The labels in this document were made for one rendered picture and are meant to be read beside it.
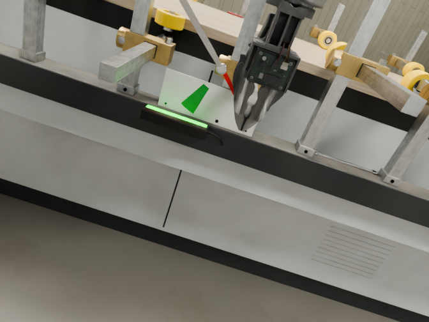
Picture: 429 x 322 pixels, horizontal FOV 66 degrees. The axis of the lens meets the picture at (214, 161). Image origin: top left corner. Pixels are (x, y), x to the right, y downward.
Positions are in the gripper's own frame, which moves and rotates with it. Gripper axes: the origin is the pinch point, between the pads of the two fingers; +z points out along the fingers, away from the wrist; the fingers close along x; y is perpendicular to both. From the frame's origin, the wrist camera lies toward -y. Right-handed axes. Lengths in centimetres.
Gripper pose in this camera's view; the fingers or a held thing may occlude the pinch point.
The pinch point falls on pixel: (243, 122)
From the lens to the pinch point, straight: 58.1
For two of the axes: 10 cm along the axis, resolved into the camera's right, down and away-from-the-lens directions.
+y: -1.1, 4.4, -8.9
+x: 9.5, 3.2, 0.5
